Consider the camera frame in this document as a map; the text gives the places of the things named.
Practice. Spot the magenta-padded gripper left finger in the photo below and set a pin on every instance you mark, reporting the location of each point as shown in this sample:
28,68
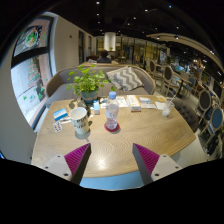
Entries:
76,159

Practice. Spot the grey white chevron cushion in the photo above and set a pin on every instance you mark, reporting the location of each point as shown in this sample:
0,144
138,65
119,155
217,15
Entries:
126,79

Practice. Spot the flat round red coaster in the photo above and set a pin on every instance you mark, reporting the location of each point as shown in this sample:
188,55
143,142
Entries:
106,129

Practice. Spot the white paper napkin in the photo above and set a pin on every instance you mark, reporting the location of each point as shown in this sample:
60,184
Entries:
159,105

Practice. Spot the white round pillar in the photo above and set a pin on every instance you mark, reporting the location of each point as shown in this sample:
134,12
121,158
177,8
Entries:
109,40

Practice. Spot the grey tufted chair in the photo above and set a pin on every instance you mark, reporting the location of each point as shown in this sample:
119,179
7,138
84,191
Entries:
186,113

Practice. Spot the grey curved sofa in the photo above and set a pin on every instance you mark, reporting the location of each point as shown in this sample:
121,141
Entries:
63,83

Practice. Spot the group of ceiling spotlights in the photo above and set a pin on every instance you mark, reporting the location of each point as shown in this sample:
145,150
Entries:
145,10

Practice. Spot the window with holiday decals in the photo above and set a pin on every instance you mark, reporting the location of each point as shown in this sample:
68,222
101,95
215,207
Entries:
30,83

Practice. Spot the group of round-backed chairs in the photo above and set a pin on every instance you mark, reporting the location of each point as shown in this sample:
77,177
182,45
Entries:
205,100

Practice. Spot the blue and white pack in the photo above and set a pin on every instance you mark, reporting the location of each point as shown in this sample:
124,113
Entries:
60,114

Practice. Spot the white printed leaflet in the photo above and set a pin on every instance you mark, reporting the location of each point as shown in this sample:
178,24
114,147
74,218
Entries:
122,101

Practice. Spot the green potted plant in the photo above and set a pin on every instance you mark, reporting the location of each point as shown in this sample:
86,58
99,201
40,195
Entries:
88,81

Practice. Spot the small light blue box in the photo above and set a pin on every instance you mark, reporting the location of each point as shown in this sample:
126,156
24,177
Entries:
96,107

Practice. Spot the small blue white booklet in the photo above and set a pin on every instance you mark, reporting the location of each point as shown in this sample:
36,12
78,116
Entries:
144,100

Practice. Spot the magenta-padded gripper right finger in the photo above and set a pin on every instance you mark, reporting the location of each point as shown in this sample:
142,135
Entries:
147,159

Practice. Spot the clear blue-capped water bottle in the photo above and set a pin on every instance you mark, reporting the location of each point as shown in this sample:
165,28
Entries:
112,115

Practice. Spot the white card with red dots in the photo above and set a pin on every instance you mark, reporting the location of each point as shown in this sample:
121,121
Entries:
57,126

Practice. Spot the person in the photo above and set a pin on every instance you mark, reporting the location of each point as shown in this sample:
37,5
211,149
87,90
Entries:
104,58

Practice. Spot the white mug with black print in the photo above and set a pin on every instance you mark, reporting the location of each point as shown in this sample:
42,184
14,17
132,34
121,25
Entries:
80,121

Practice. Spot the white box with orange print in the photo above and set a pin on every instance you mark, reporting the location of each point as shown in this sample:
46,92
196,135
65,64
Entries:
134,103

